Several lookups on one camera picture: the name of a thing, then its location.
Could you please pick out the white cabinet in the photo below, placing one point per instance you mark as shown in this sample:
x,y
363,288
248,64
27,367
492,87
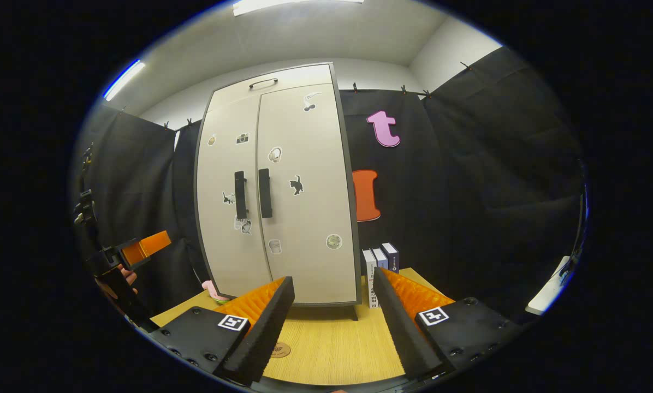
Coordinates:
x,y
283,262

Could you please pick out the black backdrop cloth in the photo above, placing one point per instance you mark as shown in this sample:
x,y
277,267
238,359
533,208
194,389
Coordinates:
x,y
468,191

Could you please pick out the pink and green object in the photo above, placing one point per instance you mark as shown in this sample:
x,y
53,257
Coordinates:
x,y
214,292

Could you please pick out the narrow ceiling light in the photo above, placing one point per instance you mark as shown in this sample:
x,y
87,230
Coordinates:
x,y
123,81

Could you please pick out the white round table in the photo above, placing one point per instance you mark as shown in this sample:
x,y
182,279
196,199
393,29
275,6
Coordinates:
x,y
547,289

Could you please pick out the dark spine book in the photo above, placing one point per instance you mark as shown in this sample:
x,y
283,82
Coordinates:
x,y
391,256

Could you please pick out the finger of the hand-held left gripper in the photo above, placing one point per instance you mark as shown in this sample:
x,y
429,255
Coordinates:
x,y
149,246

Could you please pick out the wide ceiling light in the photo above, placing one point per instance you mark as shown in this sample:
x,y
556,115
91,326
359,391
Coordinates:
x,y
294,5

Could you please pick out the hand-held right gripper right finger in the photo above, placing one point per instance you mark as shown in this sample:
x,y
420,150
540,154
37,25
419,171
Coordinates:
x,y
397,327

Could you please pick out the round wooden coaster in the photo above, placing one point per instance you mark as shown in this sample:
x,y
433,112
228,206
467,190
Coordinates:
x,y
282,350

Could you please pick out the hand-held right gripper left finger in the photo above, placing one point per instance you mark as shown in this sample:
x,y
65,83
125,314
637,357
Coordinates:
x,y
266,327

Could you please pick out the white spine book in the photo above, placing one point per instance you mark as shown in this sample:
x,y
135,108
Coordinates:
x,y
369,273

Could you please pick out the blue spine book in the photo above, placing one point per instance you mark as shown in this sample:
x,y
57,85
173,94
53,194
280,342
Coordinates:
x,y
380,259

